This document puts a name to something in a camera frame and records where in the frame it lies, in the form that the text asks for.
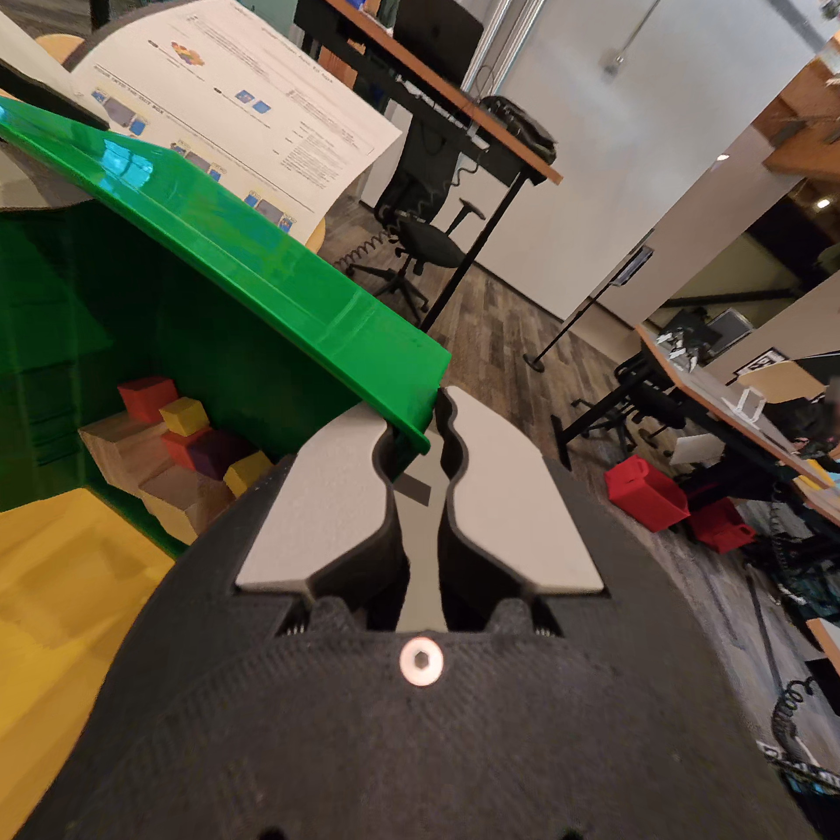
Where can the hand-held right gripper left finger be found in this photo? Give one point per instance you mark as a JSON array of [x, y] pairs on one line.
[[321, 512]]

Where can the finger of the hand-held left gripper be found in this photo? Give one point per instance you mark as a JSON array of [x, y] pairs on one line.
[[33, 62], [26, 187]]

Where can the yellow plastic box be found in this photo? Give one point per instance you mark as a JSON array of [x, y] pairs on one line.
[[59, 590]]

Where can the green plastic box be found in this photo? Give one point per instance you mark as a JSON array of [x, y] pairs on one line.
[[229, 262]]

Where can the long wooden desk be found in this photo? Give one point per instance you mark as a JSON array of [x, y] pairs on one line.
[[709, 400]]

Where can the red plastic bin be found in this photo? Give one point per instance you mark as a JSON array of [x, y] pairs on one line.
[[646, 492], [722, 525]]

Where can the black floor stand with sign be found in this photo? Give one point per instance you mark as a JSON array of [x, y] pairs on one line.
[[577, 318]]

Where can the pile of coloured wooden cubes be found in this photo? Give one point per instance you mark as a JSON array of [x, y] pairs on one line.
[[177, 472]]

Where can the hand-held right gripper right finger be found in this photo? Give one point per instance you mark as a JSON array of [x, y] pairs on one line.
[[518, 518]]

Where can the black office chair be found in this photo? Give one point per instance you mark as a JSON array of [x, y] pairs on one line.
[[426, 246], [649, 400]]

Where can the wooden desk with black legs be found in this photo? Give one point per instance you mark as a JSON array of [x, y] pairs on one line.
[[420, 72]]

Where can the printed instruction sheet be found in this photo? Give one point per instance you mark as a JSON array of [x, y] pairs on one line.
[[262, 111]]

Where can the black bag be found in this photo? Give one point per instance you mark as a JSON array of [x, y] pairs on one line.
[[518, 128]]

